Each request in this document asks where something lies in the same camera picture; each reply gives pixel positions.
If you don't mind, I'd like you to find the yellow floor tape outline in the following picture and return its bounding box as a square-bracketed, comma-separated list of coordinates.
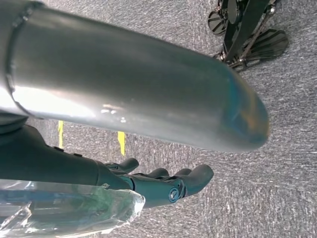
[57, 120, 126, 157]

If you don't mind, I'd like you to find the shiny reflective silver cover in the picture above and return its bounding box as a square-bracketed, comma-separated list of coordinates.
[0, 178, 146, 238]

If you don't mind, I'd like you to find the black robot foot assembly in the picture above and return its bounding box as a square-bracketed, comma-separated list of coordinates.
[208, 0, 289, 72]

